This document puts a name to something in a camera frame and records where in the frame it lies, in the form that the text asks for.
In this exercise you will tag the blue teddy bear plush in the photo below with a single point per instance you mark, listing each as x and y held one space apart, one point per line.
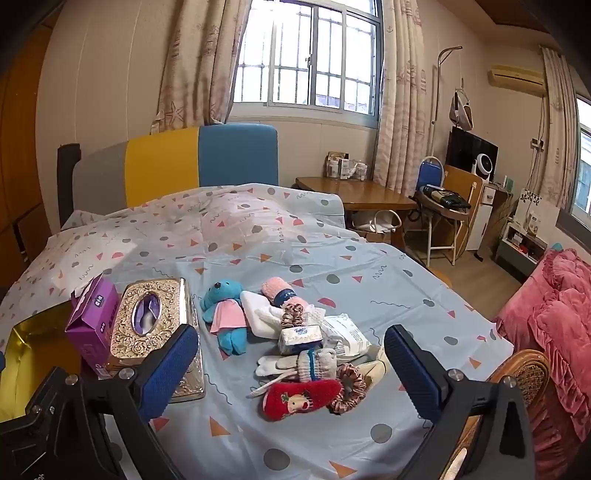
221 295

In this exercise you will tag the patterned beige curtain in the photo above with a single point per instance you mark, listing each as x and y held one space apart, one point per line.
198 55
399 92
556 138

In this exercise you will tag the pink ruffled bedding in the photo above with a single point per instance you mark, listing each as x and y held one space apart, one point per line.
554 314

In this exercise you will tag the blue folding chair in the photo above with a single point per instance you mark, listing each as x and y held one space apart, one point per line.
431 173

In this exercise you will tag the beige air conditioner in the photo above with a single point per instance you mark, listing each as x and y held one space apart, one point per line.
515 78

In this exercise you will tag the white plastic packet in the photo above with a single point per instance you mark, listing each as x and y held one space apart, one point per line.
346 334

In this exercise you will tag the red plush slipper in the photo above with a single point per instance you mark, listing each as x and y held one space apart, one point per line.
295 399

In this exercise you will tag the white round fan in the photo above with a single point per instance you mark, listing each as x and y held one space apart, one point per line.
484 164

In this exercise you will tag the metal coat stand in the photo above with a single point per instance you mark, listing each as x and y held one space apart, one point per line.
434 92

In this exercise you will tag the side window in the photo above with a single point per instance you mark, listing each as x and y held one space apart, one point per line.
582 161

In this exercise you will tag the grey knit sock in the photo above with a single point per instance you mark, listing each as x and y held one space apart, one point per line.
316 364

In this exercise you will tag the black television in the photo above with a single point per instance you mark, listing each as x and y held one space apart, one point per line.
461 147

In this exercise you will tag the purple cardboard box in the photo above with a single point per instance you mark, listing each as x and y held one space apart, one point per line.
90 323

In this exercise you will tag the black device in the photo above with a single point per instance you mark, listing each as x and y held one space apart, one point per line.
443 196

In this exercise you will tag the large pink satin scrunchie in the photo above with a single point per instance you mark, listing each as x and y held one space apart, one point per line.
358 374

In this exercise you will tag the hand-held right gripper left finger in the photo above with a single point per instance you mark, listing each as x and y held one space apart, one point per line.
171 369

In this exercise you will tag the pink towel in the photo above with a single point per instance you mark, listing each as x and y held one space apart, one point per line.
277 288

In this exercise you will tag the small tissue pack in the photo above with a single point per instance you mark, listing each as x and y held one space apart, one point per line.
300 339

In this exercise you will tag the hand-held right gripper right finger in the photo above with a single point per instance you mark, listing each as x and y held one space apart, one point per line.
411 374

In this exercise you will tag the white tote bag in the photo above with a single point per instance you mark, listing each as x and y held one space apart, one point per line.
374 226

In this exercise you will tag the white glove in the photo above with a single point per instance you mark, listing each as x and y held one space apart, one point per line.
277 363

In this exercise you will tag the round tray stand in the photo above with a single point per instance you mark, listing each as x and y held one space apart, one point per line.
455 213

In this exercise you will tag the wicker chair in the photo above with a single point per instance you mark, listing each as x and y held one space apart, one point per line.
526 369

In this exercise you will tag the patterned plastic tablecloth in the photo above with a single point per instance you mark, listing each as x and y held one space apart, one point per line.
277 258

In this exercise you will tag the wooden table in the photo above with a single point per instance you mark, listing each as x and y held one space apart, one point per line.
360 194

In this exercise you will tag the ornate gold tissue box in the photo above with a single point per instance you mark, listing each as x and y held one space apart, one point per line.
171 304

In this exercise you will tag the grey low shelf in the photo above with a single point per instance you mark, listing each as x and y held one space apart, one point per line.
517 258

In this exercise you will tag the beige packaged boxes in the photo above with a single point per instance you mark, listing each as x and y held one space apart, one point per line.
344 166

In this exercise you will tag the wooden wardrobe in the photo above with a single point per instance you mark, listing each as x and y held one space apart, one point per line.
23 138

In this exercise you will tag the small brown scrunchie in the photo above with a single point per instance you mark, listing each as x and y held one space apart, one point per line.
293 316

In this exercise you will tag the barred window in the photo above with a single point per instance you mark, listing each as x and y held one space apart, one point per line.
300 46

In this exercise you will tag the hanging beige bag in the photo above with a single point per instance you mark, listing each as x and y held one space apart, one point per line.
461 113

